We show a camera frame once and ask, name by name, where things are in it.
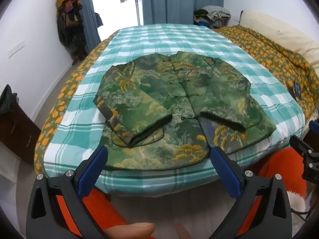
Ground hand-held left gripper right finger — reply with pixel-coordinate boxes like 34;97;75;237
210;146;292;239

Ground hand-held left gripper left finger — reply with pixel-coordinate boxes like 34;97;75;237
26;145;110;239

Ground green landscape print jacket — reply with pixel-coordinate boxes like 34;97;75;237
93;51;277;171

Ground pile of clothes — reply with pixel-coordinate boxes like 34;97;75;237
194;5;232;29

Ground person's left hand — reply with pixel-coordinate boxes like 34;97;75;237
103;223;155;239

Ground orange and white fleece clothing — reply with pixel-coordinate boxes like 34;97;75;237
55;146;307;239

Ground blue phone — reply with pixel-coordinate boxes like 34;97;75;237
287;81;302;97

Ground orange floral bed sheet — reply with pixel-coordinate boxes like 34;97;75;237
33;25;319;177

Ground dark wooden cabinet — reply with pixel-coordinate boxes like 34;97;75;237
0;100;41;158

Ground cream pillow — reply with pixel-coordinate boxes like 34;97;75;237
240;9;319;66

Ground dark cloth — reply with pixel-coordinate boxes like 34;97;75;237
0;85;19;115

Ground dark hanging coats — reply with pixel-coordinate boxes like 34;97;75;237
57;0;89;66

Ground teal white checked blanket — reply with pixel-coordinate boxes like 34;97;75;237
43;24;306;197

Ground blue curtain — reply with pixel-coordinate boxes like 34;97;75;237
64;0;101;55
142;0;226;26

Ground black cable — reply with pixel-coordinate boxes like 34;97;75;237
290;210;311;221

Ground white wall switch plate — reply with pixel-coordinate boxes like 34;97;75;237
6;40;25;59

